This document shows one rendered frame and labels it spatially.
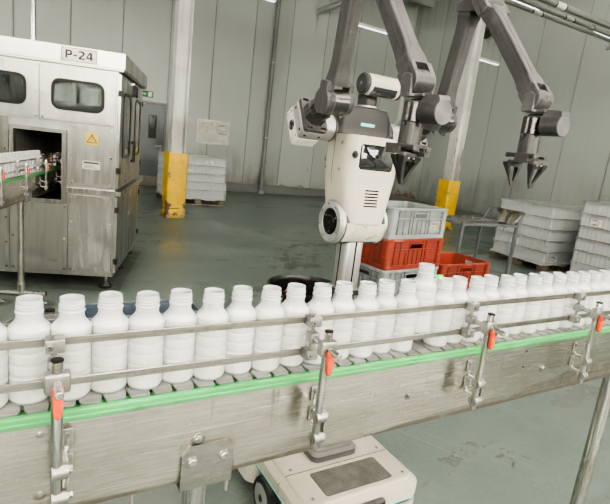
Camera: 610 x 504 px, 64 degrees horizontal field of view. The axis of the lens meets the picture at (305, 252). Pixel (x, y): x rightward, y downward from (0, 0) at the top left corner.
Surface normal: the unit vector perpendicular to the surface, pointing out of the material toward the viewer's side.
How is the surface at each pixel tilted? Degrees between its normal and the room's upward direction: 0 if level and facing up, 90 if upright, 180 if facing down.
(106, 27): 90
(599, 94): 90
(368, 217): 90
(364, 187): 90
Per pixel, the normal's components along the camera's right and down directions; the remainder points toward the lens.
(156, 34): 0.49, 0.24
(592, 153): -0.86, 0.00
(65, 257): 0.16, 0.23
